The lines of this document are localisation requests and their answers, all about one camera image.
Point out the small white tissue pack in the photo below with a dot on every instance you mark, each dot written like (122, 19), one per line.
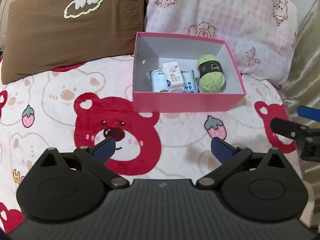
(173, 76)

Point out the blue wet wipes pack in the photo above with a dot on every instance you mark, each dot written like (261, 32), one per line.
(161, 81)

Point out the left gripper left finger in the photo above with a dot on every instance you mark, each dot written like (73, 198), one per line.
(93, 160)

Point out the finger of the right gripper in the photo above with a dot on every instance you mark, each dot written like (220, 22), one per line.
(290, 129)
(308, 113)

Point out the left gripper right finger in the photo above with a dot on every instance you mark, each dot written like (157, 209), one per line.
(233, 160)

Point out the pink checkered pillow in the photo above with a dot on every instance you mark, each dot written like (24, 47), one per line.
(261, 34)

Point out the brown pillow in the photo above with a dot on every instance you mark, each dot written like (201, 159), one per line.
(47, 34)

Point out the olive satin quilt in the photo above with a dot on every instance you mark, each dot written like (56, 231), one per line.
(302, 86)

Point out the pink cardboard box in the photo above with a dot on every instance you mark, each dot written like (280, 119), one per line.
(152, 49)

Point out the green yarn ball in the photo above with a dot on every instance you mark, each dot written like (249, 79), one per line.
(211, 76)

